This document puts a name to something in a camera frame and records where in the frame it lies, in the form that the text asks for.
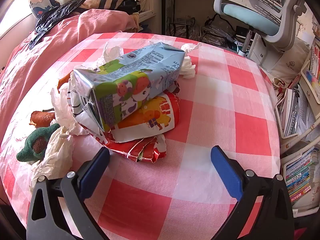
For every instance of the grey blue desk chair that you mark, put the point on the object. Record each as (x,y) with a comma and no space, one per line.
(250,20)

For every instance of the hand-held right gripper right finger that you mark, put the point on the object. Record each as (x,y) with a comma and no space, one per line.
(226,172)

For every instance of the red white checkered tablecloth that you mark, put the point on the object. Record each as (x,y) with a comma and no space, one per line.
(212,100)

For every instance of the printed milk carton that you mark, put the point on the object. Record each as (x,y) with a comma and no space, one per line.
(130,80)

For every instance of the pink blanket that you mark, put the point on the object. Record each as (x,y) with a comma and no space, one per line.
(37,62)

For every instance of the round red printed wrapper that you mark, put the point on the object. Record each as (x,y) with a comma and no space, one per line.
(150,120)

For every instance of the orange peel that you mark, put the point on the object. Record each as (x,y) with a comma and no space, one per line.
(42,118)
(62,81)

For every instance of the clear storage bag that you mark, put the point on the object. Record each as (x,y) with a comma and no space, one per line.
(217,36)
(185,28)

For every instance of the bundle of booklets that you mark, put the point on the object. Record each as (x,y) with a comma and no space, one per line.
(292,115)

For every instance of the white book rack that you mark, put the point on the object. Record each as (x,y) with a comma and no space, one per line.
(305,80)

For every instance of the black shiny jacket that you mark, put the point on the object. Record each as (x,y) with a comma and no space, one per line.
(52,15)

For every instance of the striped beige cloth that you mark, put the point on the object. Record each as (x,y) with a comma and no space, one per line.
(107,2)

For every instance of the window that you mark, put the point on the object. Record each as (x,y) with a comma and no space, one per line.
(12,17)

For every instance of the black picture frame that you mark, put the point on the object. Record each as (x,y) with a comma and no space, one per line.
(168,12)

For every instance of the cream tote with tree print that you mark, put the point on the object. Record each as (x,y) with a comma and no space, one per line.
(290,65)

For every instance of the green avocado plush toy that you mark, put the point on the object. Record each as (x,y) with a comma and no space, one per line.
(30,145)

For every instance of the small white cabinet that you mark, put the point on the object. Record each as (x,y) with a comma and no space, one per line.
(265,52)

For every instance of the stack of colourful books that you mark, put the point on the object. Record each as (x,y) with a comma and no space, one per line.
(300,180)

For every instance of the white shelf unit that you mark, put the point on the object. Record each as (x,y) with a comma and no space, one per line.
(147,5)

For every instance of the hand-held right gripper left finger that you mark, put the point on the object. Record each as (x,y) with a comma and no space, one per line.
(93,172)

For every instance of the row of upright books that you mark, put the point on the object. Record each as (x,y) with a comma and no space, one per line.
(315,65)

